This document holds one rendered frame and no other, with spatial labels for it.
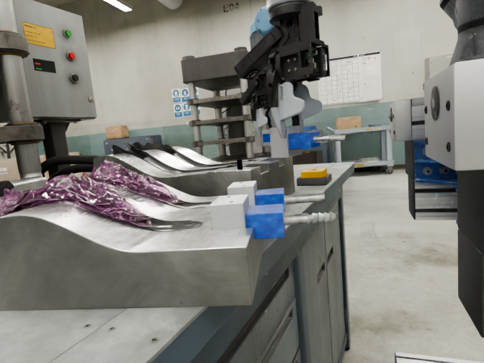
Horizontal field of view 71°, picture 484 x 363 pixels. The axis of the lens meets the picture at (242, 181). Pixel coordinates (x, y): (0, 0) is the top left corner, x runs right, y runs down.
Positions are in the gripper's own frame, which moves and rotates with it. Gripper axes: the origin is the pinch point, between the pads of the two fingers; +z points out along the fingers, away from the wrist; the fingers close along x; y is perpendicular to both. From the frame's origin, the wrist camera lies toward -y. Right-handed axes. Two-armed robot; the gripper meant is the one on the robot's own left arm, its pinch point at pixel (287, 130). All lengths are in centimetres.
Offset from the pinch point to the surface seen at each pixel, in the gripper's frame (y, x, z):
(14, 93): -79, -15, -18
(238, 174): -6.0, -8.1, 6.8
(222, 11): -424, 516, -252
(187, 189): -16.8, -10.6, 9.2
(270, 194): 6.1, -16.9, 8.3
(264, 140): -33, 41, 3
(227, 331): 1.9, -23.6, 25.8
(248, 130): -238, 312, -6
